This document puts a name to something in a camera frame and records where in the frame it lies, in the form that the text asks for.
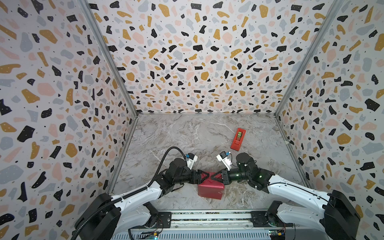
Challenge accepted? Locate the black corrugated cable conduit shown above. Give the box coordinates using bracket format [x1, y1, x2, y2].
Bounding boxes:
[70, 146, 188, 240]

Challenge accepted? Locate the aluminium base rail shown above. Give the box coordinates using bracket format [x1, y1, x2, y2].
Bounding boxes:
[110, 210, 329, 240]

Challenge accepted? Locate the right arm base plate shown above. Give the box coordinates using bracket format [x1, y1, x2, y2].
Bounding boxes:
[250, 201, 286, 228]

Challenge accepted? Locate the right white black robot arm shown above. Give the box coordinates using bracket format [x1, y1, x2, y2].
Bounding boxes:
[211, 152, 361, 240]

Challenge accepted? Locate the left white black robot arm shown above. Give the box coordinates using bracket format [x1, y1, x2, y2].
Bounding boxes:
[71, 158, 210, 240]

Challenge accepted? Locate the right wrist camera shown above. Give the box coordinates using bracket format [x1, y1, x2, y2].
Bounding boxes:
[216, 151, 232, 171]

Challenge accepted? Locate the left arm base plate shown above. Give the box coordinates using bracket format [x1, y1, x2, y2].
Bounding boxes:
[133, 202, 172, 229]

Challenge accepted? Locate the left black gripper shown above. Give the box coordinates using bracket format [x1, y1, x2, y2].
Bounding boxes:
[173, 169, 208, 186]

